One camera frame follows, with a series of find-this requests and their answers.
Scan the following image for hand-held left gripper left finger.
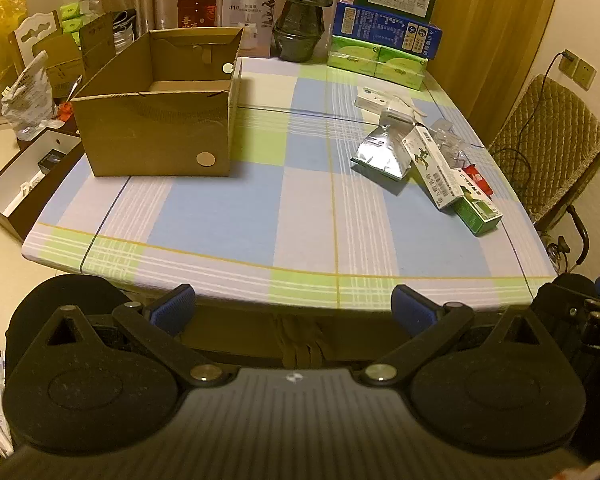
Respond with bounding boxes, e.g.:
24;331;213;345
37;283;236;388

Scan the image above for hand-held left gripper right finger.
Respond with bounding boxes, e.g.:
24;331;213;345
362;284;551;388

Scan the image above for small green box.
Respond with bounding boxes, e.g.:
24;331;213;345
451;170;504;237

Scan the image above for white green long box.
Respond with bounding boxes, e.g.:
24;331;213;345
401;126;467;210

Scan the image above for clear wire rack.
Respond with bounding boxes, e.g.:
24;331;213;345
429;119;475;167

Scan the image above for cardboard box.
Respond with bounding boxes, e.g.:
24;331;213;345
71;27;245;178

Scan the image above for white medicine box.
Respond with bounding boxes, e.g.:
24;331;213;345
354;86;411;112

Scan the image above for checked cloth-covered desktop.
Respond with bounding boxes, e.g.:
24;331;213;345
22;55;559;312

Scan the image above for red packet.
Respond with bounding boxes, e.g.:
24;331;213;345
462;163;494;196

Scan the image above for silver foil bag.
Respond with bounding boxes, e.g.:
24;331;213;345
350;123;417;181

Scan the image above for brown open tray box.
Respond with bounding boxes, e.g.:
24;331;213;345
0;127;86;242

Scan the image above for quilted chair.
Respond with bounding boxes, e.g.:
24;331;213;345
486;74;600;266

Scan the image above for green tissue pack bundle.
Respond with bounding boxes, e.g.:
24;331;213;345
327;35;429;91

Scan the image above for crinkled silver plastic bag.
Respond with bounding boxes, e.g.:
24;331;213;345
0;52;57;139

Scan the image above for brown cardboard boxes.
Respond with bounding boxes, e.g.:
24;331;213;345
31;12;117;93

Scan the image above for blue box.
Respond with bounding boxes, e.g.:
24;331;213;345
332;2;444;59

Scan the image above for yellow curtain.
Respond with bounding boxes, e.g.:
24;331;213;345
429;0;567;141

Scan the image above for striped bag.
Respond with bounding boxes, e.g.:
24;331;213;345
111;9;139;47

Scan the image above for red gift box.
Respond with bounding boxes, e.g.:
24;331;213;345
177;0;218;30

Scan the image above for white appliance box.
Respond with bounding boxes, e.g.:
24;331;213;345
222;0;277;59

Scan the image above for small green tissue packs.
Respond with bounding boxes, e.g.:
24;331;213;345
59;2;94;37

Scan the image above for white cut-out cardboard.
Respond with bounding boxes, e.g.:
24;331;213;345
7;9;64;63

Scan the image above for black stacked pots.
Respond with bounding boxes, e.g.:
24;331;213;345
272;0;334;64

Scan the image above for wall socket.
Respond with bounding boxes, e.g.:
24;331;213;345
561;49;597;92

